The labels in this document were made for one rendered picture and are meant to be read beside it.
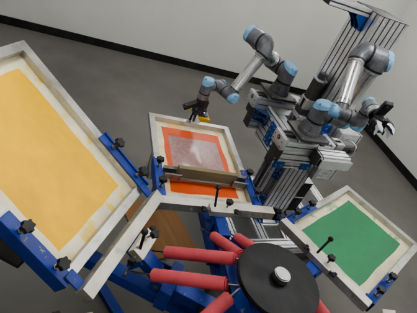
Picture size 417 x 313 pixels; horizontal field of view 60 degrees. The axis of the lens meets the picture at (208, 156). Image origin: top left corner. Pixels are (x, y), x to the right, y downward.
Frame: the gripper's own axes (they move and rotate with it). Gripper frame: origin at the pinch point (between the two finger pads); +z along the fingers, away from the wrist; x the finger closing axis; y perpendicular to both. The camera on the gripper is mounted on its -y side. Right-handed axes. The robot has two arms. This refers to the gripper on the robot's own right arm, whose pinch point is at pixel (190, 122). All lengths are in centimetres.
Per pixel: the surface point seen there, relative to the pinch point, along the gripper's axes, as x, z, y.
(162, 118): -1.9, -0.4, -20.2
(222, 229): -99, -6, -1
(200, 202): -82, -6, -9
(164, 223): -9, 96, 7
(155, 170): -59, -3, -30
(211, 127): -1.9, -0.7, 15.8
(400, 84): 226, 6, 380
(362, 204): -61, 1, 116
